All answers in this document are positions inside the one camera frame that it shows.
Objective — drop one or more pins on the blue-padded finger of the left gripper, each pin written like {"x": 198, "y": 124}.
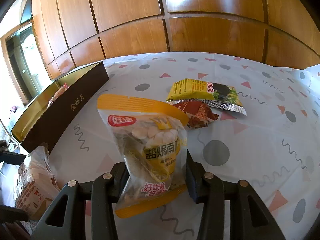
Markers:
{"x": 11, "y": 214}

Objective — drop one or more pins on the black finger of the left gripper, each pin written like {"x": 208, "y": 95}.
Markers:
{"x": 10, "y": 158}

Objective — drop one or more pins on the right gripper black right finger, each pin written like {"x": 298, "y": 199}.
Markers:
{"x": 207, "y": 189}

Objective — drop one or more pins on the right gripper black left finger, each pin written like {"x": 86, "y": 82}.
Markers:
{"x": 106, "y": 191}

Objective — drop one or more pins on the clear red-print biscuit bag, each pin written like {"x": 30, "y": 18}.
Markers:
{"x": 36, "y": 184}

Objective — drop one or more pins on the orange pumpkin seed snack bag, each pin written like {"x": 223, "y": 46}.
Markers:
{"x": 151, "y": 138}

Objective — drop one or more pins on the brown red snack packet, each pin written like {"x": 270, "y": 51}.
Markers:
{"x": 199, "y": 113}

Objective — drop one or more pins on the yellow seaweed snack packet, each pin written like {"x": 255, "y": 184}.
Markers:
{"x": 215, "y": 95}

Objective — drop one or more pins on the patterned white tablecloth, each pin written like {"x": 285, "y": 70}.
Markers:
{"x": 275, "y": 147}

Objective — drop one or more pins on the gold metal tin tray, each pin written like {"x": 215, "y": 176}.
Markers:
{"x": 47, "y": 116}

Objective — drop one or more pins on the wooden doorway frame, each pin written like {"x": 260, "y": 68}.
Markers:
{"x": 24, "y": 62}

